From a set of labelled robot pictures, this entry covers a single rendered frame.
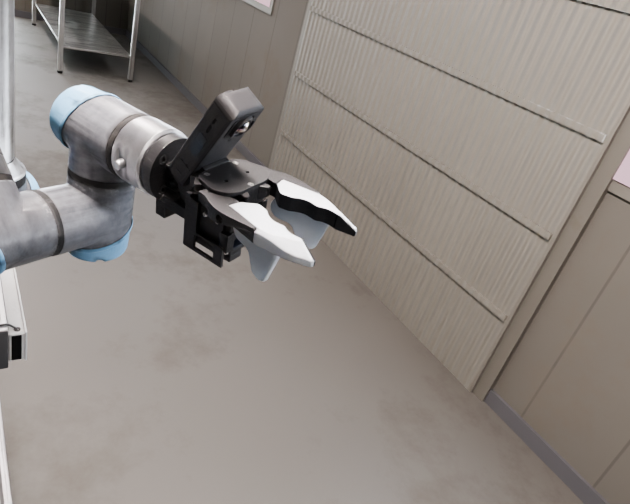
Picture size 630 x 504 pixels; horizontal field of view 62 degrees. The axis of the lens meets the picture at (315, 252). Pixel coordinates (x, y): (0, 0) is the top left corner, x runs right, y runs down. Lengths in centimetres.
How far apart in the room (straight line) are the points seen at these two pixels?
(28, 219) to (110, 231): 10
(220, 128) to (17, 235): 24
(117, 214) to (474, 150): 228
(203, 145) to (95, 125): 15
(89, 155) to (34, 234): 10
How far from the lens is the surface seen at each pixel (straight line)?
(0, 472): 183
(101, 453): 212
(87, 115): 62
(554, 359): 264
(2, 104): 85
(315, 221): 52
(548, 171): 252
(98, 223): 64
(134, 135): 57
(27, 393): 232
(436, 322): 297
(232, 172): 52
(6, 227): 59
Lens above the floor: 166
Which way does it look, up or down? 28 degrees down
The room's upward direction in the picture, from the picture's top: 17 degrees clockwise
